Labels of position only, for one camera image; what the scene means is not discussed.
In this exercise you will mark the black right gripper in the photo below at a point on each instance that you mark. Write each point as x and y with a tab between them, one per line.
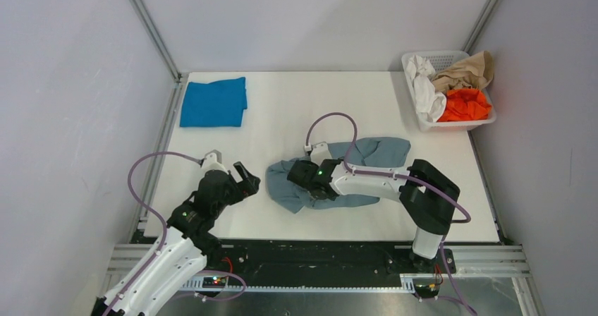
311	194

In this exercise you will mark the grey-blue t-shirt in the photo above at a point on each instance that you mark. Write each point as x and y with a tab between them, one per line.
376	152

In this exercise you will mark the left controller board with leds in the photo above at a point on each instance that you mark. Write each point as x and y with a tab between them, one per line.
214	282

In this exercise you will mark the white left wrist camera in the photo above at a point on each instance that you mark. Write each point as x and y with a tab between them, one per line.
213	161

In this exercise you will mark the aluminium corner post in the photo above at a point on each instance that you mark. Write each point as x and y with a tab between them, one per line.
483	19
155	36

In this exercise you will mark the white plastic laundry basket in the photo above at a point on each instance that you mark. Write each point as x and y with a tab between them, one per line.
441	60

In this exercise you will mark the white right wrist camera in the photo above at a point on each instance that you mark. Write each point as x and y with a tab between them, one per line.
318	152

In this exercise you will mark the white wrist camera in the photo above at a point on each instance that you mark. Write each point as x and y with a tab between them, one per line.
318	152
213	161

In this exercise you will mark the white crumpled t-shirt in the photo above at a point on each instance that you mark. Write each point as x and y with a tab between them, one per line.
428	102

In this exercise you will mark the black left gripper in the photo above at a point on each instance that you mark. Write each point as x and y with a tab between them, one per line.
248	186

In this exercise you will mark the right controller board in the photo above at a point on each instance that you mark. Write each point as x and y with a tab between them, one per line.
428	291

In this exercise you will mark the beige crumpled t-shirt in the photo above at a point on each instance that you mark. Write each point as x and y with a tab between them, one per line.
474	72

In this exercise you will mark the aluminium front frame rail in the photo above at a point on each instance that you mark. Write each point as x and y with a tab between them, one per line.
471	261

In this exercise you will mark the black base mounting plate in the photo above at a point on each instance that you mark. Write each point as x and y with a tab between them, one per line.
262	265

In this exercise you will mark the orange crumpled t-shirt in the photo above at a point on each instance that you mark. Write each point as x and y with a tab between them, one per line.
466	104

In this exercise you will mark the left aluminium corner post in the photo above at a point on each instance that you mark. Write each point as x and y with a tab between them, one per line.
155	36

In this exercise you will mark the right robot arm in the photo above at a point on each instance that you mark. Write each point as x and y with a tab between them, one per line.
429	197

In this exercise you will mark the right aluminium corner post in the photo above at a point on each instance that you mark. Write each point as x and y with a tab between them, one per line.
483	19

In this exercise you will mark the folded blue t-shirt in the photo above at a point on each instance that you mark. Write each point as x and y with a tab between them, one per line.
213	105

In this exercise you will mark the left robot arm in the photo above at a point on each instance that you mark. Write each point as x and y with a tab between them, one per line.
184	246

